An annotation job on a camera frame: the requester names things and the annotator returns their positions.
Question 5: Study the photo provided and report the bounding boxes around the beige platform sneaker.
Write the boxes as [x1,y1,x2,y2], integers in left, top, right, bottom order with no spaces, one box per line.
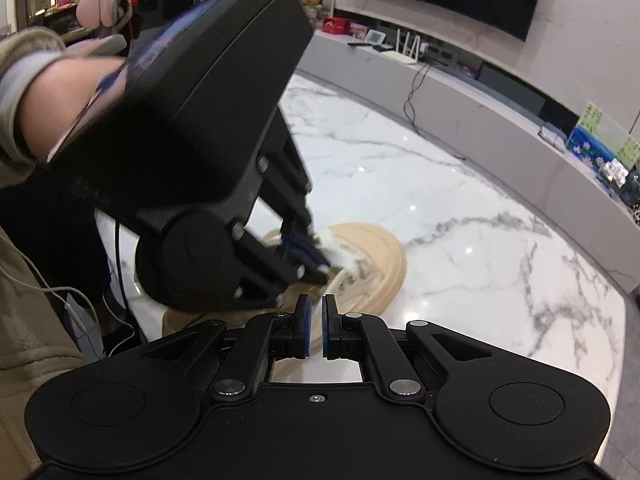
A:
[162,221,409,376]

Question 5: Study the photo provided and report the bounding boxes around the white earphone cable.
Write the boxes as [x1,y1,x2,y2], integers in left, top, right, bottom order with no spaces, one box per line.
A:
[0,228,139,356]

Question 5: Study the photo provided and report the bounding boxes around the white wifi router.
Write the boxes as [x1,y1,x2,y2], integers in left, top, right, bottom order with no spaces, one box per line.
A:
[382,29,421,65]

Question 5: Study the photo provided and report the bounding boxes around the black power cable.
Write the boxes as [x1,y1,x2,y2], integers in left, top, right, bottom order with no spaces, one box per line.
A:
[401,62,467,162]

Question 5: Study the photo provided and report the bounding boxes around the white shoelace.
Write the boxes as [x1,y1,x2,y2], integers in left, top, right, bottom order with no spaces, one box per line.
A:
[314,229,378,295]

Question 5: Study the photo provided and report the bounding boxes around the flower painting canvas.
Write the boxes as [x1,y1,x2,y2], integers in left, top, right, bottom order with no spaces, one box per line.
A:
[566,102,639,170]

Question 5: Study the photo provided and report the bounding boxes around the grey marble TV cabinet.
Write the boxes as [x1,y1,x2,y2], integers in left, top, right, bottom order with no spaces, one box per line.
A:
[298,32,639,294]

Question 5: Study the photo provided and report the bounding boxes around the person's left hand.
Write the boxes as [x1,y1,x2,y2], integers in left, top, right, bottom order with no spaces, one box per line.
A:
[17,35,126,160]

